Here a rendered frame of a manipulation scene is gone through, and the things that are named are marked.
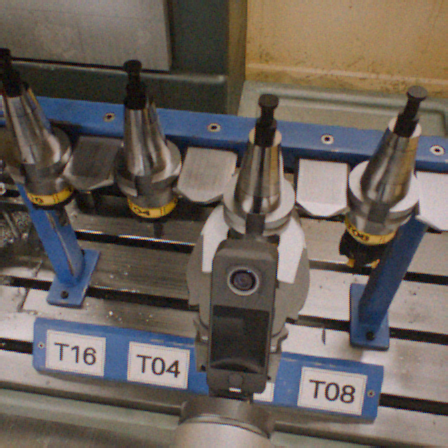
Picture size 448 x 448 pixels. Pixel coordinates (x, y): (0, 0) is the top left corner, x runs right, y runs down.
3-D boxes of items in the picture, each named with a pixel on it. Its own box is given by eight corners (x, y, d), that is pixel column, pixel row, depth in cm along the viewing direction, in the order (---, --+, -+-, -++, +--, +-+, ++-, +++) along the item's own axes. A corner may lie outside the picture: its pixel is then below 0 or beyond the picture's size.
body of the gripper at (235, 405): (204, 313, 50) (178, 443, 43) (202, 263, 43) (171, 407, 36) (283, 324, 50) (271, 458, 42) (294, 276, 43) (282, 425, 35)
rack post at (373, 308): (388, 350, 72) (466, 211, 49) (349, 345, 73) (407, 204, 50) (385, 289, 78) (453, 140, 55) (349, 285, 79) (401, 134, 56)
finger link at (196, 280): (184, 244, 48) (188, 332, 42) (184, 234, 46) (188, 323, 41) (236, 241, 48) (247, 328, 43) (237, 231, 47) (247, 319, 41)
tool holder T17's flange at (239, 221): (293, 193, 50) (297, 175, 48) (288, 244, 46) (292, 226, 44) (228, 185, 50) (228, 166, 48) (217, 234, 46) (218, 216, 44)
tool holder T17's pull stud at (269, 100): (276, 130, 41) (281, 94, 39) (274, 145, 40) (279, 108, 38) (255, 128, 42) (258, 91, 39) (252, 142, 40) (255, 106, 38)
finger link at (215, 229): (198, 230, 54) (204, 309, 49) (197, 192, 50) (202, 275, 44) (228, 228, 54) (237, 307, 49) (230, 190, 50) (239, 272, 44)
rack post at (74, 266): (81, 308, 76) (19, 161, 53) (46, 303, 77) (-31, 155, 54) (101, 253, 82) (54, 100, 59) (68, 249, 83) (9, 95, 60)
